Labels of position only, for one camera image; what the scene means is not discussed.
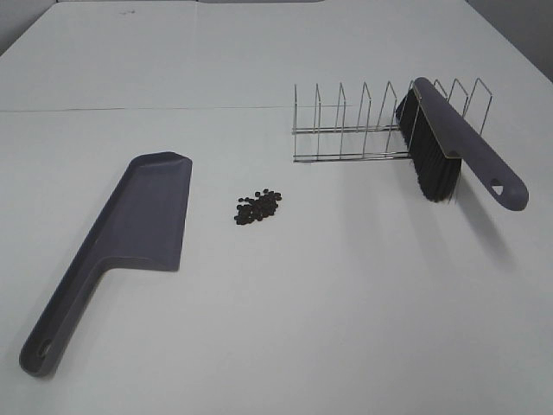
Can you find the pile of coffee beans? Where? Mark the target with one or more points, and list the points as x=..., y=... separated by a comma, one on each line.
x=263, y=204

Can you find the grey plastic dustpan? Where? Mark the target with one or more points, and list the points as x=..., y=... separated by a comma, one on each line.
x=141, y=227

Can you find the chrome wire rack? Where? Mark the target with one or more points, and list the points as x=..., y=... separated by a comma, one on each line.
x=365, y=127

